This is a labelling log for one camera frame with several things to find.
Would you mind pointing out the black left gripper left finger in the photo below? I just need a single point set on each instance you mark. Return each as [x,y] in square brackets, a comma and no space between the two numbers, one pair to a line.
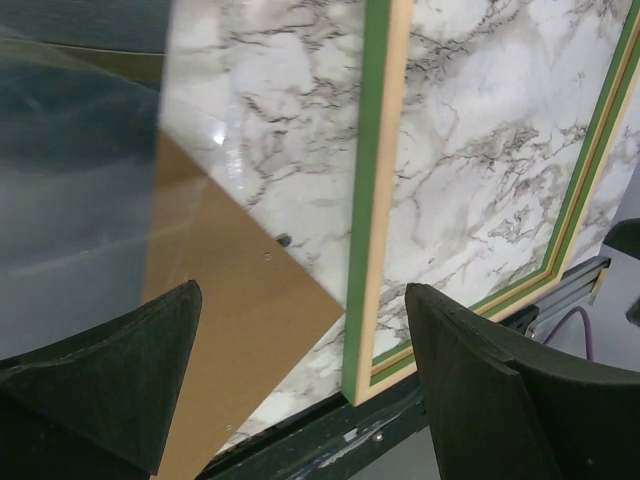
[99,404]

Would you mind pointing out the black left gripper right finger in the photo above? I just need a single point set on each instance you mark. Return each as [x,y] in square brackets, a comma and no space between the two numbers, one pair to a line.
[502,406]

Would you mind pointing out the light wooden picture frame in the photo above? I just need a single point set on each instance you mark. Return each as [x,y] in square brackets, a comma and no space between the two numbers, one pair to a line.
[484,129]

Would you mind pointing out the brown backing board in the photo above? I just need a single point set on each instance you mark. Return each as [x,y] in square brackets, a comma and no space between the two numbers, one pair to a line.
[261,311]

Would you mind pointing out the clear plastic sheet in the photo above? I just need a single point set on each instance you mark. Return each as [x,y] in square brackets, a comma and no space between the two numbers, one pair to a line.
[138,315]

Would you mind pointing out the aluminium rail frame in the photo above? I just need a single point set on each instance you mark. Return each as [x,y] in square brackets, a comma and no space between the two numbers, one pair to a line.
[577,287]

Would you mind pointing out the grey photo print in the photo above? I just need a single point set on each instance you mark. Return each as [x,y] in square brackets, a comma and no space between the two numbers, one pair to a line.
[80,91]

